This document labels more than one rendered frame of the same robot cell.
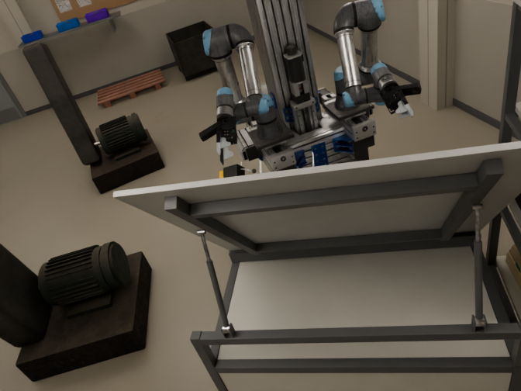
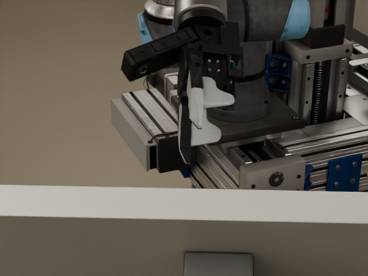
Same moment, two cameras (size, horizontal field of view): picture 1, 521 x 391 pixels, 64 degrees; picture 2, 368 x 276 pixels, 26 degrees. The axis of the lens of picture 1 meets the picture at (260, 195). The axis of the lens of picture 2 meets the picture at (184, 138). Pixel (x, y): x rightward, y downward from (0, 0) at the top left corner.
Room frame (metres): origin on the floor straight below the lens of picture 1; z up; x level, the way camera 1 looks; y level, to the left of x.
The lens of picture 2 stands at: (0.70, 0.37, 1.92)
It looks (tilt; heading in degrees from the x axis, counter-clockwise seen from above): 28 degrees down; 345
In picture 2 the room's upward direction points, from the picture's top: straight up
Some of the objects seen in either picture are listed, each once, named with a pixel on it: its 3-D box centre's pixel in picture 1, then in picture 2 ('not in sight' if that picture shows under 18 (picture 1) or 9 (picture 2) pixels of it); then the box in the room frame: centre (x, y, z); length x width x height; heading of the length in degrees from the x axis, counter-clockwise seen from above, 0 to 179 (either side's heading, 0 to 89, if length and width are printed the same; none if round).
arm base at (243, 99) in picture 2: (267, 125); (236, 86); (2.18, -0.16, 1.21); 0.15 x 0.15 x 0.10
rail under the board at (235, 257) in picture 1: (346, 246); not in sight; (1.46, -0.33, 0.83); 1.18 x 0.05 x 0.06; 72
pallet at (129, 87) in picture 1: (131, 88); not in sight; (7.41, 1.62, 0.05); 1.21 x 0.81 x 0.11; 96
